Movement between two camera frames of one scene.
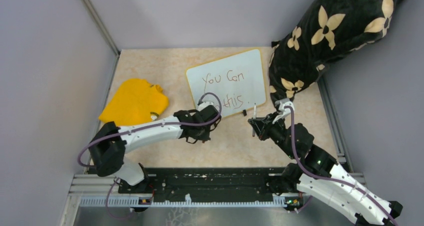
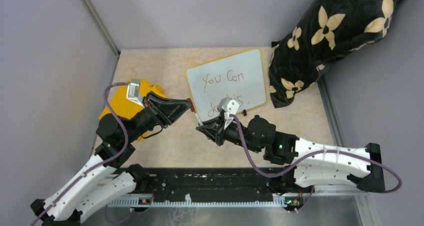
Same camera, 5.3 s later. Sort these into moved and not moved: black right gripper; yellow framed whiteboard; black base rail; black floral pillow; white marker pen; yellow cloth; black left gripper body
Moved: black left gripper body; black right gripper; white marker pen
Not moved: black base rail; yellow framed whiteboard; black floral pillow; yellow cloth
